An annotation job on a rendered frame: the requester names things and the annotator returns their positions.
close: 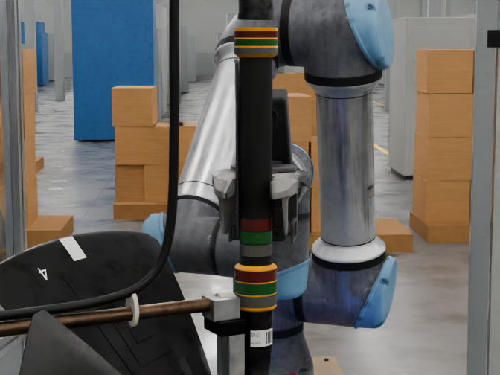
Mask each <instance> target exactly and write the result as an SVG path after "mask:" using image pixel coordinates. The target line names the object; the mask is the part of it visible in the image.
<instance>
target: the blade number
mask: <svg viewBox="0 0 500 375"><path fill-rule="evenodd" d="M30 269H31V271H32V272H33V273H34V274H35V275H36V277H37V278H38V279H39V281H40V282H41V284H42V285H43V286H44V287H45V286H47V285H49V284H51V283H54V282H56V281H58V280H59V279H58V277H57V276H56V275H55V274H54V272H53V271H52V270H51V268H50V266H49V265H48V264H47V263H46V262H45V261H43V262H41V263H38V264H36V265H34V266H32V267H30Z"/></svg>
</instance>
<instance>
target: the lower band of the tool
mask: <svg viewBox="0 0 500 375"><path fill-rule="evenodd" d="M276 268H277V266H276V265H275V264H274V263H272V265H269V266H242V265H240V264H239V263H238V264H237V265H235V269H238V270H242V271H247V272H265V271H270V270H273V269H276ZM235 281H236V280H235ZM275 281H276V280H275ZM275 281H271V282H267V283H273V282H275ZM236 282H239V283H245V282H240V281H236ZM247 284H265V283H247ZM235 293H236V292H235ZM276 293H277V292H276ZM276 293H274V294H276ZM236 294H237V295H241V294H238V293H236ZM274 294H271V295H274ZM241 296H247V297H265V296H270V295H241ZM276 306H277V304H276V305H274V306H273V307H267V308H245V307H240V310H242V311H247V312H264V311H269V310H273V309H274V308H276Z"/></svg>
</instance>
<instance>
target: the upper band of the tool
mask: <svg viewBox="0 0 500 375"><path fill-rule="evenodd" d="M234 31H278V28H234ZM235 39H277V38H235ZM235 47H247V48H270V47H277V46H235ZM235 55H237V56H238V57H274V56H276V55H277V54H235Z"/></svg>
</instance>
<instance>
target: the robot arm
mask: <svg viewBox="0 0 500 375"><path fill-rule="evenodd" d="M274 14H275V19H274V20H239V19H237V15H236V16H235V17H234V18H233V19H232V20H231V22H230V23H229V24H228V26H227V27H226V28H225V30H224V32H223V33H222V36H221V37H220V38H219V42H218V43H217V46H216V49H215V52H214V57H213V63H214V67H215V69H216V71H215V74H214V78H213V80H212V83H211V87H210V89H209V92H208V95H207V97H206V100H205V104H204V106H203V109H202V113H201V115H200V118H199V122H198V124H197V127H196V131H195V133H194V136H193V140H192V142H191V145H190V149H189V151H188V153H187V157H186V159H185V163H184V166H183V168H182V172H181V175H180V177H179V183H178V200H177V212H176V225H175V231H174V235H173V243H172V246H171V250H170V254H169V257H168V259H167V260H168V262H169V264H170V266H171V269H172V270H173V272H174V273H179V272H185V273H194V274H202V275H219V276H222V277H230V278H233V293H234V267H235V265H237V264H238V263H239V261H240V236H239V237H237V236H236V144H235V63H234V60H235V59H239V57H238V56H237V55H235V54H234V28H278V54H277V55H276V56H274V57H273V59H272V80H274V78H275V75H276V74H277V70H278V68H280V67H283V66H295V67H304V81H305V83H306V84H307V85H309V86H310V87H311V88H312V89H313V90H314V91H315V107H316V126H317V145H318V180H319V199H320V217H321V236H320V237H319V238H318V239H317V240H316V241H315V242H314V243H313V245H312V251H309V229H310V192H311V184H312V183H313V177H314V169H313V163H312V161H311V159H310V157H309V156H308V155H307V153H306V152H305V151H304V150H303V149H302V148H300V147H299V146H297V145H295V144H292V142H291V132H290V122H289V103H288V93H287V90H286V89H273V90H272V180H271V181H270V199H272V262H273V263H274V264H275V265H276V266H277V306H276V308H274V309H273V338H272V352H271V365H275V366H278V367H281V368H284V369H286V370H287V371H288V372H289V373H297V375H314V364H313V359H312V357H311V354H310V350H309V348H308V345H307V341H306V339H305V336H304V322H307V323H315V324H329V325H336V326H344V327H354V329H358V328H372V329H375V328H378V327H381V326H382V325H383V324H384V323H385V320H386V318H387V317H388V314H389V311H390V308H391V303H392V300H393V297H394V290H395V286H396V280H397V260H396V258H394V257H392V256H387V257H386V253H385V243H384V241H383V240H382V239H380V238H379V237H378V236H377V235H376V224H375V188H374V117H373V88H374V87H375V86H376V85H377V84H378V83H379V82H380V81H381V80H382V70H385V69H386V68H389V67H390V66H391V64H392V62H393V58H394V29H393V23H392V18H391V12H390V10H389V7H388V3H387V1H386V0H274ZM166 219H167V214H166V213H165V212H161V213H160V214H150V215H149V216H148V217H147V219H146V220H145V221H144V224H143V226H142V229H141V232H142V233H147V234H149V235H150V236H152V237H154V238H156V239H157V240H158V241H159V243H160V245H162V242H163V239H164V230H165V225H166Z"/></svg>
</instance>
